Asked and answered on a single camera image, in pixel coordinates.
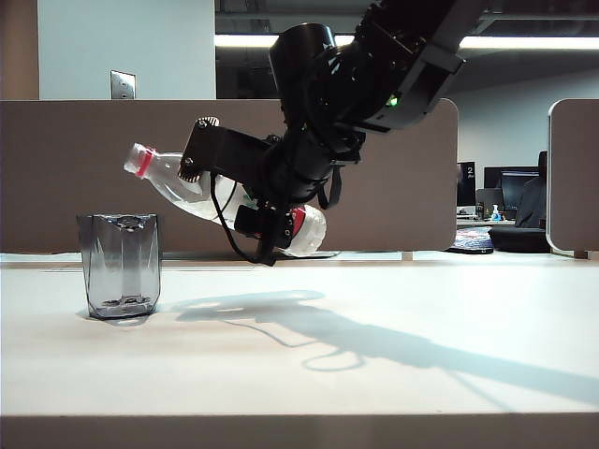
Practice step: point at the blue patterned cloth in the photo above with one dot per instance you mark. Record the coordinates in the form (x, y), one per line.
(470, 241)

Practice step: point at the metal wall switch plate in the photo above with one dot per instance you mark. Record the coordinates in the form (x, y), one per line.
(123, 85)

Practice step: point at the black sign with numeral two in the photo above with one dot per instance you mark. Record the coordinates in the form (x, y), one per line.
(465, 182)

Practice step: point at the long ceiling light strip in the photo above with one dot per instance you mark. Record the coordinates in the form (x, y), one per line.
(538, 43)

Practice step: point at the clear water bottle red label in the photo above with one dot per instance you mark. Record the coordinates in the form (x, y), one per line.
(161, 175)

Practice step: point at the flat grey stand base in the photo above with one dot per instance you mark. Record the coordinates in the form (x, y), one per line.
(330, 255)

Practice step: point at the seated person in dark clothes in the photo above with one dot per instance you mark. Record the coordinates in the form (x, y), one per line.
(533, 201)

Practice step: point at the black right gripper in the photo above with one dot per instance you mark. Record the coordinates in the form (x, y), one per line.
(295, 178)

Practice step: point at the dark round cushion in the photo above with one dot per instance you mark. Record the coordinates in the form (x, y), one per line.
(519, 239)

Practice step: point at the black computer monitor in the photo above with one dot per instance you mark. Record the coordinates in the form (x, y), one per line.
(507, 187)

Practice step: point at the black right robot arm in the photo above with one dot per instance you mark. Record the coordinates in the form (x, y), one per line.
(374, 61)

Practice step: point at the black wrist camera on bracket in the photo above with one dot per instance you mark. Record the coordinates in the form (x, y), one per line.
(224, 154)

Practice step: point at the small blue white spray bottle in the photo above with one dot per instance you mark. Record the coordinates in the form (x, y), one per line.
(495, 214)

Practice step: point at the grey faceted glass mug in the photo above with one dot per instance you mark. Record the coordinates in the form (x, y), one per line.
(119, 266)

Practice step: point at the narrow brown desk partition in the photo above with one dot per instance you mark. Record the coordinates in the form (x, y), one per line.
(575, 178)

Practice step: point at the wide brown desk partition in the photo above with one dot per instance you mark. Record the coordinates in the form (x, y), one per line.
(70, 163)

